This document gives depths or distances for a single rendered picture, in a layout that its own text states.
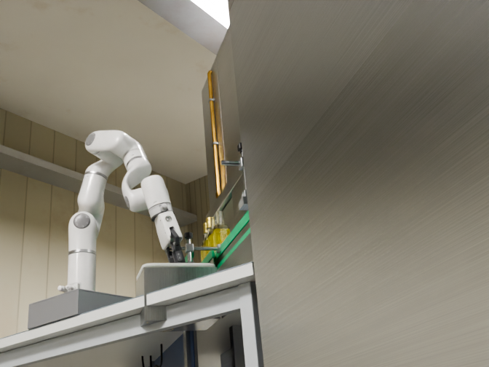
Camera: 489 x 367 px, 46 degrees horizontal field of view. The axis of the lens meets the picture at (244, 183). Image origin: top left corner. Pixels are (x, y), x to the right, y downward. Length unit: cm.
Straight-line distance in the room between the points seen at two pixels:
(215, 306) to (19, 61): 303
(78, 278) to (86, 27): 222
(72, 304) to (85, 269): 17
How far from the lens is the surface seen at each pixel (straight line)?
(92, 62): 426
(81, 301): 195
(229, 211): 260
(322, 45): 88
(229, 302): 156
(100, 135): 216
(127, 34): 400
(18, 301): 441
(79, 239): 211
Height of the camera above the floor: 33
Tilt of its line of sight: 24 degrees up
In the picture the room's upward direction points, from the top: 6 degrees counter-clockwise
